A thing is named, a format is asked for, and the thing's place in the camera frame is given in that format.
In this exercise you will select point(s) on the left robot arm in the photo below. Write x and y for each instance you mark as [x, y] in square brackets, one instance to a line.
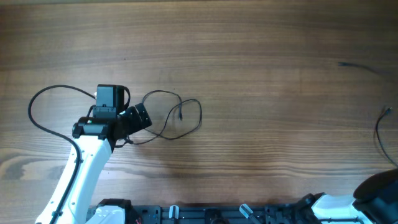
[93, 141]

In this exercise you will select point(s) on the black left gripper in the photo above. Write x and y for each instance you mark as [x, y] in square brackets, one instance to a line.
[144, 115]

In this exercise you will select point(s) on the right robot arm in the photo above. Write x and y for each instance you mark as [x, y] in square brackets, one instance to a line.
[374, 201]

